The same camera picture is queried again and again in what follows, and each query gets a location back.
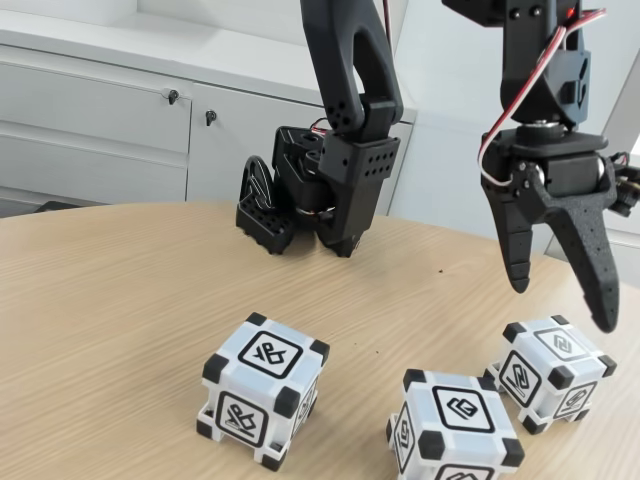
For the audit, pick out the white cube house symbol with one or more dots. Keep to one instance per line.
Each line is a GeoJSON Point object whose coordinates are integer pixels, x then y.
{"type": "Point", "coordinates": [460, 430]}

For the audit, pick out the white cube zigzag symbol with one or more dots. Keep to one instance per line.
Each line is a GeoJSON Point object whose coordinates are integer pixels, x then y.
{"type": "Point", "coordinates": [545, 370]}

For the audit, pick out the white cabinet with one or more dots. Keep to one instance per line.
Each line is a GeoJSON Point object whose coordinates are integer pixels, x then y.
{"type": "Point", "coordinates": [100, 125]}

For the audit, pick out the small cabinet key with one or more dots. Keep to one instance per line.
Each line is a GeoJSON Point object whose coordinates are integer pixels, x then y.
{"type": "Point", "coordinates": [173, 96]}
{"type": "Point", "coordinates": [210, 117]}

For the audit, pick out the white cube crossed-loop symbol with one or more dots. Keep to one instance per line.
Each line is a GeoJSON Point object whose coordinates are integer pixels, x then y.
{"type": "Point", "coordinates": [265, 380]}

